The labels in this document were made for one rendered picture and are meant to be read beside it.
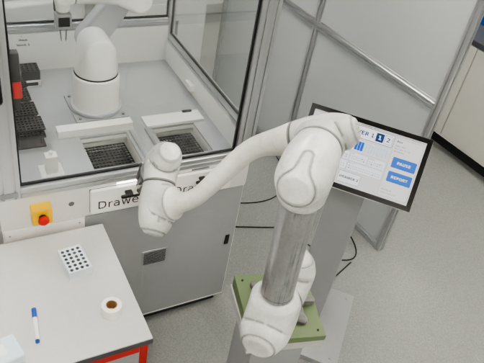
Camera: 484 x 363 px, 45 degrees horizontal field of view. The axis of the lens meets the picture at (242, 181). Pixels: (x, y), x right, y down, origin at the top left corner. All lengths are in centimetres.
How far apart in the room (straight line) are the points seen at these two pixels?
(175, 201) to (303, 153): 50
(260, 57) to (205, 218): 80
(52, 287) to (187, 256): 80
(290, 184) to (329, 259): 150
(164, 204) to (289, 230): 41
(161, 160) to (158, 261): 99
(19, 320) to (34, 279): 18
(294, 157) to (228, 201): 126
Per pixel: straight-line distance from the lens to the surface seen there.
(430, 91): 318
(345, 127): 152
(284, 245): 158
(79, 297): 213
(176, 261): 276
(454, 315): 356
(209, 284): 300
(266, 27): 219
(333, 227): 271
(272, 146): 161
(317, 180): 137
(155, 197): 176
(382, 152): 247
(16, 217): 229
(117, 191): 231
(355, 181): 245
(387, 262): 366
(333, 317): 319
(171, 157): 178
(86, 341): 202
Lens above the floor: 240
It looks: 38 degrees down
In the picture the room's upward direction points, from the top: 11 degrees clockwise
